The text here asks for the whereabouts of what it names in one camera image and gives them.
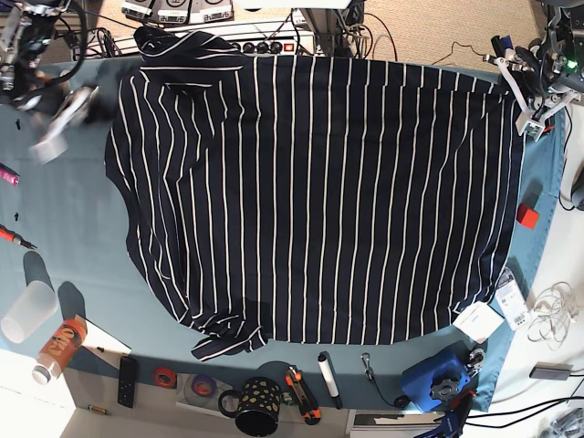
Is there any black mug yellow pattern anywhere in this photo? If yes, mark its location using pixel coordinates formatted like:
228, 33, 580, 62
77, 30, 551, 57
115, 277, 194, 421
218, 377, 282, 437

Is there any navy white striped t-shirt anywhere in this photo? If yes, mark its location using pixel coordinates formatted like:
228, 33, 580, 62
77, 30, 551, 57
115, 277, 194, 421
105, 27, 525, 361

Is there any white paper sheet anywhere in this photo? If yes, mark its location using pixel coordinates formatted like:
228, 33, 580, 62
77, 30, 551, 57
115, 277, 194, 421
75, 315, 131, 355

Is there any orange label bottle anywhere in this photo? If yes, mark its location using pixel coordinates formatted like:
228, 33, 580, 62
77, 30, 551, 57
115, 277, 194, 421
32, 318, 87, 385

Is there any carabiner with black cord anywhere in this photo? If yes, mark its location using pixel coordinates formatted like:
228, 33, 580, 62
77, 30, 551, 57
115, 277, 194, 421
360, 352, 411, 410

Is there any orange tape roll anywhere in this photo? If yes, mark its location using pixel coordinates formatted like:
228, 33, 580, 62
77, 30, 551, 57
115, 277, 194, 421
153, 367, 177, 389

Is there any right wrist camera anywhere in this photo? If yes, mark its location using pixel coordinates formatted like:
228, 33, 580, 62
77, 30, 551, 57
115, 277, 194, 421
29, 137, 68, 164

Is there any red cube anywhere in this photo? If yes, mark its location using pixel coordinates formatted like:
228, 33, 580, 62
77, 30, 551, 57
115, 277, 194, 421
516, 203, 540, 230

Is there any white black marker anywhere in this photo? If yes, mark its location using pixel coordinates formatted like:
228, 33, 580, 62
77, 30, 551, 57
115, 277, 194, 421
318, 352, 343, 410

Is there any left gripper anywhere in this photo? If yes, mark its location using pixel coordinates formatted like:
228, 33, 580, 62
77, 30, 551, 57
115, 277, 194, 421
483, 47, 582, 123

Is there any black remote control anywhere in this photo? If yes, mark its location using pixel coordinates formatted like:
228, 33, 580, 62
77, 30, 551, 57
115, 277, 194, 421
118, 356, 138, 409

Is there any white packaged item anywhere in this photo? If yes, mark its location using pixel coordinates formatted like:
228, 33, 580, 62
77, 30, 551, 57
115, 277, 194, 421
495, 266, 531, 331

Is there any orange screwdriver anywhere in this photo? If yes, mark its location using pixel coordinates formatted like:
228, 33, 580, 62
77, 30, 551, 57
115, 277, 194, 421
0, 225, 37, 251

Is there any orange black utility knife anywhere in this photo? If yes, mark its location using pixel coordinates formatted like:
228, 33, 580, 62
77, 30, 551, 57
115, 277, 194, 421
285, 365, 321, 426

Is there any translucent plastic cup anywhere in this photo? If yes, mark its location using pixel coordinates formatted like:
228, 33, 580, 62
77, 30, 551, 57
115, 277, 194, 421
1, 280, 58, 344

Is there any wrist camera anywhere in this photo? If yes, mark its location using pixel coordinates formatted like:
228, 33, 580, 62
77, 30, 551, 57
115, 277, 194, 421
29, 137, 68, 164
516, 110, 546, 141

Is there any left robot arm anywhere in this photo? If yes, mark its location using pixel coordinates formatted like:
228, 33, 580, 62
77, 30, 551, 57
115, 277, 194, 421
483, 1, 583, 137

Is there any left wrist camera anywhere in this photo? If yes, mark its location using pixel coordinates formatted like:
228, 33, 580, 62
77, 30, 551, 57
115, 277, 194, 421
516, 110, 546, 141

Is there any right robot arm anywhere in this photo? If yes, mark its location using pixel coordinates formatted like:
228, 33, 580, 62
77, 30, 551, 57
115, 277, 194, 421
1, 1, 99, 147

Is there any purple tape roll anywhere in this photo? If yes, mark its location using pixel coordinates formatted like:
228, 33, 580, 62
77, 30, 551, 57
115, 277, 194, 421
191, 374, 217, 398

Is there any white cable bundle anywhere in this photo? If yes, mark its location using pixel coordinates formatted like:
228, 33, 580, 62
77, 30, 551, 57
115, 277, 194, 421
527, 281, 581, 351

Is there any pink pen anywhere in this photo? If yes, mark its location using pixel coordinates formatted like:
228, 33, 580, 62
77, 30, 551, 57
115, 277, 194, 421
0, 164, 19, 187

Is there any black power strip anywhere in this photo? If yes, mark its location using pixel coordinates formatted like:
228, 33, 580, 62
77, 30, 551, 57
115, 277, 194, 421
230, 40, 297, 55

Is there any white paper card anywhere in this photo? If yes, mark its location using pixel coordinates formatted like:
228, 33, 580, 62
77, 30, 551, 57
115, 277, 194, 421
453, 302, 504, 344

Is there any blue clamp device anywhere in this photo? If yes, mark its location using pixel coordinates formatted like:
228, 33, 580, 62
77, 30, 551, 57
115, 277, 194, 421
400, 348, 485, 412

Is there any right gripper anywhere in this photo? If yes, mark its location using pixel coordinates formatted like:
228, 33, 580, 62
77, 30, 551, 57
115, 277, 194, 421
26, 84, 100, 141

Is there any grey adapter box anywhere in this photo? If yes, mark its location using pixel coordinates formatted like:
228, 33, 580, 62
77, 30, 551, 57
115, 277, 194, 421
529, 363, 572, 381

